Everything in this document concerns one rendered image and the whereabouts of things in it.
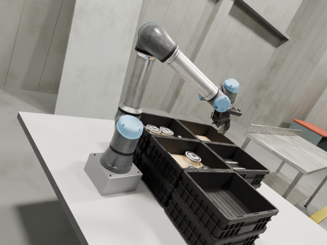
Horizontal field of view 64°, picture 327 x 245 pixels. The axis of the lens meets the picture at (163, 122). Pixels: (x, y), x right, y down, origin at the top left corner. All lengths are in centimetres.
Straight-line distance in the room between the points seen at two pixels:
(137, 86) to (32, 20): 265
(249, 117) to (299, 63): 182
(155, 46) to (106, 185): 61
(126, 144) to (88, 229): 36
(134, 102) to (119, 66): 250
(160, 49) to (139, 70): 19
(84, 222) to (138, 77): 64
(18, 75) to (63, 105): 77
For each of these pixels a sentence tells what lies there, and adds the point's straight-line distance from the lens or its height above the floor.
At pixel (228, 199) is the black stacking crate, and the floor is 83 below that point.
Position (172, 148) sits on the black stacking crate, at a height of 87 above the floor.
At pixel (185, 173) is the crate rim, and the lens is 117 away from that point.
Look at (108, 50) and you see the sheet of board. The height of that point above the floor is 92.
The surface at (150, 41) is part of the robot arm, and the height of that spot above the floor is 137.
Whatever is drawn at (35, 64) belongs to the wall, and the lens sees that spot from 388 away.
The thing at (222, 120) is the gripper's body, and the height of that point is 114.
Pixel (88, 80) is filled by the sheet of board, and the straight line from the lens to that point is 350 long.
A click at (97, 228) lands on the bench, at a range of 107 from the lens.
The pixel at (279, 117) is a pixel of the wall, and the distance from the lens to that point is 731.
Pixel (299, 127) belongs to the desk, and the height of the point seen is 74.
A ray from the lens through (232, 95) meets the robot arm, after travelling 133.
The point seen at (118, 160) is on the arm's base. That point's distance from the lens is 118.
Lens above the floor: 143
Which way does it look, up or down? 18 degrees down
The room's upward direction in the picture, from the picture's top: 25 degrees clockwise
